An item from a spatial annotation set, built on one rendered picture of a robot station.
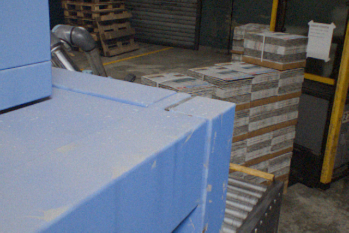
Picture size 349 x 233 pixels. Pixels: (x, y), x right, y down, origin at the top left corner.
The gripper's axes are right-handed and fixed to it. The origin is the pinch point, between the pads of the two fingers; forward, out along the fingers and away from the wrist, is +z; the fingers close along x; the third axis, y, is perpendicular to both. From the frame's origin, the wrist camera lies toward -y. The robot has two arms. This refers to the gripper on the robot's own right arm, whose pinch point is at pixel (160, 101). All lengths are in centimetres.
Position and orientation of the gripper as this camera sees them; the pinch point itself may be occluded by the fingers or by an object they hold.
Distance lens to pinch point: 155.9
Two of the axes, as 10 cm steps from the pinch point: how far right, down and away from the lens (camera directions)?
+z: 9.6, 1.4, -2.6
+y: -1.0, 9.8, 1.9
